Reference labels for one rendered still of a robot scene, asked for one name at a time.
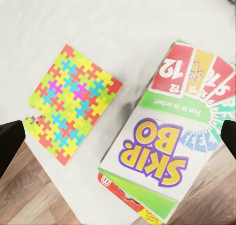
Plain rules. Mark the desk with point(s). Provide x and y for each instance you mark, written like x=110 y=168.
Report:
x=128 y=39

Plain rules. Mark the jigsaw puzzle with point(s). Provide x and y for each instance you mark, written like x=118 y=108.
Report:
x=73 y=96

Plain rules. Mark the board game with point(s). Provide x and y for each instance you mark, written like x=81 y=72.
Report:
x=172 y=133

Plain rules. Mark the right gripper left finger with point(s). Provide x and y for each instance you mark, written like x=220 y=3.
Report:
x=12 y=136

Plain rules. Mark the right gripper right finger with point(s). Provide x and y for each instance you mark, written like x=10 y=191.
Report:
x=228 y=135

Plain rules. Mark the sliding door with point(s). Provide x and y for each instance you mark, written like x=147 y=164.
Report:
x=24 y=144

